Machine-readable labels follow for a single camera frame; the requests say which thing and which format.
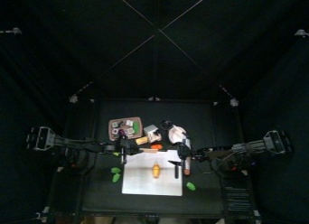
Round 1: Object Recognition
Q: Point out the white knife block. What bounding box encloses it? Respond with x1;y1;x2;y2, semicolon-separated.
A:
142;124;163;144

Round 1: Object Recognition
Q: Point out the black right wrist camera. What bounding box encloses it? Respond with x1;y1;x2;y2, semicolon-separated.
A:
179;142;193;154

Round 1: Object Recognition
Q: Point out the white cutting board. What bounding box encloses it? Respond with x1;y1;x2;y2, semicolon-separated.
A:
121;149;183;197

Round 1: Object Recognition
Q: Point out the pink toy sausage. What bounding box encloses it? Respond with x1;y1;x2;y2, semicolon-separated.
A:
183;156;191;176

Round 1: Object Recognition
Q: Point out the white toy pot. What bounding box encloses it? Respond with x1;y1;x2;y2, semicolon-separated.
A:
167;125;189;145

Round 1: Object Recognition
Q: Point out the black pot lid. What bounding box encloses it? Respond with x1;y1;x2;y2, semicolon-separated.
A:
161;119;174;130

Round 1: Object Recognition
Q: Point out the brown wooden tray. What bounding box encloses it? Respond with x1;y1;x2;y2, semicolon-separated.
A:
107;117;143;142

